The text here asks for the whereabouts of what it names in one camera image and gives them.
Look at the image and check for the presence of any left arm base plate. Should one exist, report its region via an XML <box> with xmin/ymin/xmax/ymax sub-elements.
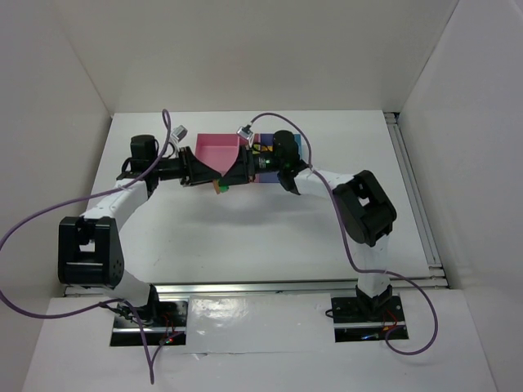
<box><xmin>110</xmin><ymin>299</ymin><xmax>189</xmax><ymax>347</ymax></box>

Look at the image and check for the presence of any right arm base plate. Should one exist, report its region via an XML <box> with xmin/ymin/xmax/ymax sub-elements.
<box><xmin>324</xmin><ymin>296</ymin><xmax>409</xmax><ymax>343</ymax></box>

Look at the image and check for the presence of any brown long plate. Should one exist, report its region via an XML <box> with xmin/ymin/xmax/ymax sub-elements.
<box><xmin>212</xmin><ymin>180</ymin><xmax>221</xmax><ymax>194</ymax></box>

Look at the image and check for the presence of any light blue container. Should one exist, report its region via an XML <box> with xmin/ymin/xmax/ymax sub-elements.
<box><xmin>293</xmin><ymin>133</ymin><xmax>302</xmax><ymax>159</ymax></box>

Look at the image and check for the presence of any pink container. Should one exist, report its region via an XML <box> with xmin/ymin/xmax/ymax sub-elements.
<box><xmin>194</xmin><ymin>133</ymin><xmax>241</xmax><ymax>176</ymax></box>

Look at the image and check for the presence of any aluminium front rail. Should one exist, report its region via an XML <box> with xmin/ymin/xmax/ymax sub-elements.
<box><xmin>65</xmin><ymin>276</ymin><xmax>449</xmax><ymax>296</ymax></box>

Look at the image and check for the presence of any aluminium side rail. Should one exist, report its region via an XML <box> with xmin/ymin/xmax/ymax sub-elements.
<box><xmin>383</xmin><ymin>112</ymin><xmax>449</xmax><ymax>288</ymax></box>

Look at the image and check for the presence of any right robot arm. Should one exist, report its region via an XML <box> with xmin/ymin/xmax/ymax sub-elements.
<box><xmin>178</xmin><ymin>130</ymin><xmax>397</xmax><ymax>316</ymax></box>

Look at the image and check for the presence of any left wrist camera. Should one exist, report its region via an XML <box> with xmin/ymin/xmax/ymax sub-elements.
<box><xmin>170</xmin><ymin>125</ymin><xmax>188</xmax><ymax>143</ymax></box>

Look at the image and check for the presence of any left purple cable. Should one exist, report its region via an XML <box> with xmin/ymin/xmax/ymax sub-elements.
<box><xmin>0</xmin><ymin>108</ymin><xmax>181</xmax><ymax>385</ymax></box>

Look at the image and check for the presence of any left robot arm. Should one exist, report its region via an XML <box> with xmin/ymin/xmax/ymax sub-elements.
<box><xmin>58</xmin><ymin>135</ymin><xmax>225</xmax><ymax>320</ymax></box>

